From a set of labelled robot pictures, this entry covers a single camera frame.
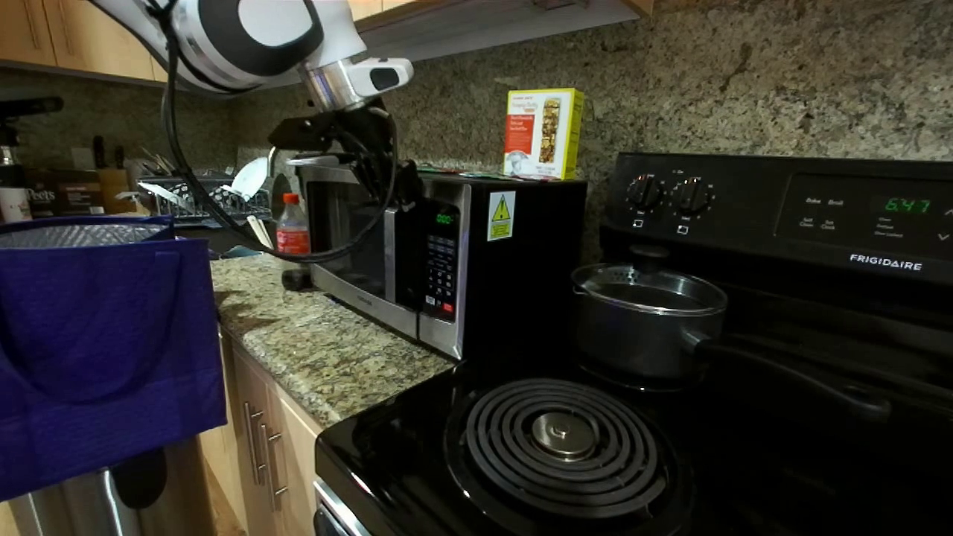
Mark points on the black microwave body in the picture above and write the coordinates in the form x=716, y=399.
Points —
x=525, y=288

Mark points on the wooden upper cabinet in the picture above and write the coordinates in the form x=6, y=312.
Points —
x=61, y=33

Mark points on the yellow food box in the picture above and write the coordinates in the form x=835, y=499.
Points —
x=542, y=134

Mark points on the yellow green microwave sticker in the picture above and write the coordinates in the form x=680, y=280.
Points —
x=500, y=215

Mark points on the stainless steel trash can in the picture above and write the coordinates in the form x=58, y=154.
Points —
x=61, y=508

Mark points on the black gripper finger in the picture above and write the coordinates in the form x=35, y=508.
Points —
x=406, y=185
x=379, y=180

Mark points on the black stove knob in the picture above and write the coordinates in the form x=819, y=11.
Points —
x=643, y=191
x=692, y=197

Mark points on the cola bottle with red cap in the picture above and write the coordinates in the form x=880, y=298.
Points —
x=293, y=231

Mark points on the wooden knife block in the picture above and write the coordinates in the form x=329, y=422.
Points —
x=111, y=180

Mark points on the white plate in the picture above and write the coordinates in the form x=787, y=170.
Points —
x=251, y=180

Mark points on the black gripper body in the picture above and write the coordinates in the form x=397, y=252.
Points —
x=363, y=134

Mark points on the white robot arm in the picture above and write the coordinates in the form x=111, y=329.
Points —
x=248, y=33

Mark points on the black coil burner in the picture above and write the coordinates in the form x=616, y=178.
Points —
x=567, y=448

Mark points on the wooden cabinet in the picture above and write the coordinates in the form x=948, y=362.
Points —
x=293, y=466
x=61, y=33

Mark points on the wooden lower cabinet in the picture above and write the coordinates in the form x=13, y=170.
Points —
x=293, y=466

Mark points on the black electric stove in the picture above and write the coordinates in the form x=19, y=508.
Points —
x=793, y=457

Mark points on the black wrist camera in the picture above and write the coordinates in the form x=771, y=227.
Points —
x=301, y=131

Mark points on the metal dish rack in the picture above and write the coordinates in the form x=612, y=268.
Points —
x=183, y=197

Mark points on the blue fabric bag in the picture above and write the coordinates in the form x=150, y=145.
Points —
x=98, y=358

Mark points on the steel framed microwave door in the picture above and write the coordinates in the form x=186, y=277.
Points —
x=347, y=261

